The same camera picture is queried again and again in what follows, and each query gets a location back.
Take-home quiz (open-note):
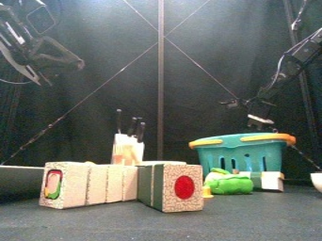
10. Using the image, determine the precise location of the egg sushi toy block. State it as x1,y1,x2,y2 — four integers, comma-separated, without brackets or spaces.
238,170,288,193

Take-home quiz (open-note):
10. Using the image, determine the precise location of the green sushi roll block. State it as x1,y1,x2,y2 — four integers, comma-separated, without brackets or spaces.
137,163,205,214

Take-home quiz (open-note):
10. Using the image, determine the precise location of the white sushi roll block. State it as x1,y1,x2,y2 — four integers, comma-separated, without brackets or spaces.
38,161,140,210

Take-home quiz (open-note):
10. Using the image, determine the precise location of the green yellow toy vegetable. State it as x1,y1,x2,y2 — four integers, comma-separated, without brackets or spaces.
205,167,233,185

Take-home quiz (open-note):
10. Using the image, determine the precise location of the green toy pea pod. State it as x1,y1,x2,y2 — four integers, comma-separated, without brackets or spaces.
206,175,256,196

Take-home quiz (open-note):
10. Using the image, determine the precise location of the white pink toy pan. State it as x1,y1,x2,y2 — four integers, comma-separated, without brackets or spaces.
311,171,322,194

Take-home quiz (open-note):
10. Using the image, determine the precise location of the wooden toy knife block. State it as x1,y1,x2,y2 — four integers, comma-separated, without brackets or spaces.
110,133,146,167

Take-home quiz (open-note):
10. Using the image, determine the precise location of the grey frame corner bracket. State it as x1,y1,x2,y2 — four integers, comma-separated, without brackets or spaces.
220,98,242,110

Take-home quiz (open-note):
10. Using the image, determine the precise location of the teal basket with yellow handles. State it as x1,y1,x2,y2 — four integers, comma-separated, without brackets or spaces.
188,132,297,181

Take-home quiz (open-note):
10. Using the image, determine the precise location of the thin diagonal frame cable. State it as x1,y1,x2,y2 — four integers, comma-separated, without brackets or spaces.
122,0,241,101
2,0,213,165

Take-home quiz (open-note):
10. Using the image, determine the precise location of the black toy knife handle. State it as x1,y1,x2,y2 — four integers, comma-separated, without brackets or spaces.
136,117,144,139
128,117,140,137
138,121,148,144
117,108,124,135

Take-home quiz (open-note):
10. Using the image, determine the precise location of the vertical metal frame pole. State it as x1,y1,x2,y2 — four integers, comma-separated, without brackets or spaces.
157,0,166,161

